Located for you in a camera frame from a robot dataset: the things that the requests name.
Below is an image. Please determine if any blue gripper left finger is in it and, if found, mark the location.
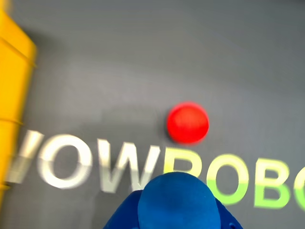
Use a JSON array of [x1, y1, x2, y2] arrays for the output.
[[102, 189, 144, 229]]

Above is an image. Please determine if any red ball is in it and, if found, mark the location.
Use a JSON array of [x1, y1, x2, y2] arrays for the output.
[[166, 101, 210, 146]]

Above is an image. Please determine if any blue ball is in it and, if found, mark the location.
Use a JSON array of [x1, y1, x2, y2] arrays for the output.
[[137, 172, 219, 229]]

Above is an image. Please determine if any yellow plastic bin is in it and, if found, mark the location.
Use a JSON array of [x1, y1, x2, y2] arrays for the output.
[[0, 0, 38, 190]]

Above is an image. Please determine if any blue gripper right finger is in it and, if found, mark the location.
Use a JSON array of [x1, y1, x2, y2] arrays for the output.
[[213, 199, 244, 229]]

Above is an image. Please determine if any grey mat with WOWROBO print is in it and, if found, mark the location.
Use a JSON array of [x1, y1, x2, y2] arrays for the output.
[[0, 0, 305, 229]]

